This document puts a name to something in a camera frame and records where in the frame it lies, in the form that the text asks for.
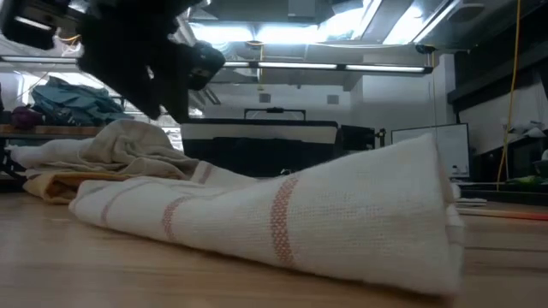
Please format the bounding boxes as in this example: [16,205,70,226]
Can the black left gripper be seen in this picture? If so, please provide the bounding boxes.
[76,0,198,125]

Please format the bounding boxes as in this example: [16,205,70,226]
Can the plain white towel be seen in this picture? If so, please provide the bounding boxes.
[6,118,200,181]

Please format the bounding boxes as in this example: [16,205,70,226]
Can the navy fabric storage bin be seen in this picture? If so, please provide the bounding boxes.
[180,118,343,179]

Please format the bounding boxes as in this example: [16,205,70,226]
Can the mustard yellow towel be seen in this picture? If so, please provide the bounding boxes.
[23,170,132,205]

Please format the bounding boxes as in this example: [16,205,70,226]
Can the white towel with brown checks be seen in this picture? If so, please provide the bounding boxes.
[68,134,467,297]

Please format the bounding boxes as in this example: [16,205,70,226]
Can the teal cloth pile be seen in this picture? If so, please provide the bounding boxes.
[30,75,134,126]

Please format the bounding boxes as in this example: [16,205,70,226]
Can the long ceiling strip light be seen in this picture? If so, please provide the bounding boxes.
[0,55,79,65]
[222,61,433,74]

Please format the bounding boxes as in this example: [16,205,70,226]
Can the dark maroon bag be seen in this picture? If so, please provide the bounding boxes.
[10,104,45,131]

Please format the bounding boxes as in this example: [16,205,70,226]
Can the black monitor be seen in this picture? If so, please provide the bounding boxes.
[340,124,380,152]

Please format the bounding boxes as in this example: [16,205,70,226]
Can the ceiling light fixture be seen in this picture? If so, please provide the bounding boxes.
[380,0,466,45]

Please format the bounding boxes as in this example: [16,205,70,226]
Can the clear bag with green item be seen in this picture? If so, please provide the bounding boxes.
[507,174,548,186]

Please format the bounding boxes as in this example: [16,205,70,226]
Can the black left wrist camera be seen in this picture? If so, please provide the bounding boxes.
[188,40,227,92]

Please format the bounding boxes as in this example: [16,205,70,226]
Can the black tubular frame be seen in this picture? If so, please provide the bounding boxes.
[243,107,307,121]

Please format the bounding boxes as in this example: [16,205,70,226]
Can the knife with orange handle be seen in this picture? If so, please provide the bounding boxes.
[456,207,548,222]

